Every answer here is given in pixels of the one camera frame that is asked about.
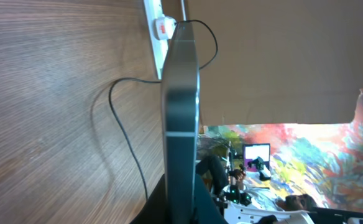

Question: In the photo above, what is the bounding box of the teal Galaxy smartphone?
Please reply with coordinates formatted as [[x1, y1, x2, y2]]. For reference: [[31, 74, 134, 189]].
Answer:
[[161, 22, 200, 223]]

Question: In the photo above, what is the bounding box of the white charger plug adapter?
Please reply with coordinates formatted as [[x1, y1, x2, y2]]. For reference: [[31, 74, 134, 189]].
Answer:
[[154, 16, 177, 40]]

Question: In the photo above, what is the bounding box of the white power strip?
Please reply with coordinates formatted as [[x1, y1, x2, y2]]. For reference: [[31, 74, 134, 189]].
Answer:
[[143, 0, 168, 80]]

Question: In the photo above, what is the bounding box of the black USB charging cable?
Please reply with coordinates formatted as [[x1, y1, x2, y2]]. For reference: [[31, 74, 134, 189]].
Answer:
[[108, 19, 219, 202]]

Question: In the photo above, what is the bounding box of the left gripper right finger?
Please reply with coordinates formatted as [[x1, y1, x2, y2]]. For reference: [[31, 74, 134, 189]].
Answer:
[[194, 174, 227, 224]]

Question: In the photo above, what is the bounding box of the white power strip cord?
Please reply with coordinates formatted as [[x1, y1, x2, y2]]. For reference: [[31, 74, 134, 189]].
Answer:
[[180, 0, 188, 22]]

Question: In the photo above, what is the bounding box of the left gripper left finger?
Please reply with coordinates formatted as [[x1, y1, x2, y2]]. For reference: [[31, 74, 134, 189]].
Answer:
[[131, 175, 167, 224]]

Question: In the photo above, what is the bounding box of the colourful wall painting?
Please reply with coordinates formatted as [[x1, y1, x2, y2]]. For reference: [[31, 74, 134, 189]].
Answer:
[[198, 90, 363, 212]]

